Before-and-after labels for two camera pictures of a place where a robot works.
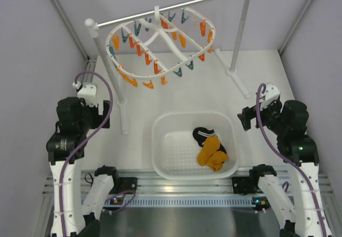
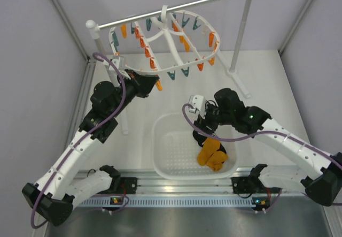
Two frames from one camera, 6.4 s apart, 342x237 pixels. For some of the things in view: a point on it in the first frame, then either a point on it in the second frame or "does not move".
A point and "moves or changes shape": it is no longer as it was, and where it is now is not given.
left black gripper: x=99 y=119 → x=144 y=84
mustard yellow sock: x=210 y=145 does not move
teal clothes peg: x=191 y=66 → x=186 y=72
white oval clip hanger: x=155 y=46 moves or changes shape
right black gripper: x=248 y=113 → x=202 y=123
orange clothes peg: x=163 y=81 → x=200 y=66
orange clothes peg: x=148 y=85 moves or changes shape
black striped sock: x=201 y=134 does not move
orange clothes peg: x=157 y=70 → x=152 y=62
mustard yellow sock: x=216 y=160 does not move
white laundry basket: x=175 y=151 does not move
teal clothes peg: x=179 y=73 → x=172 y=75
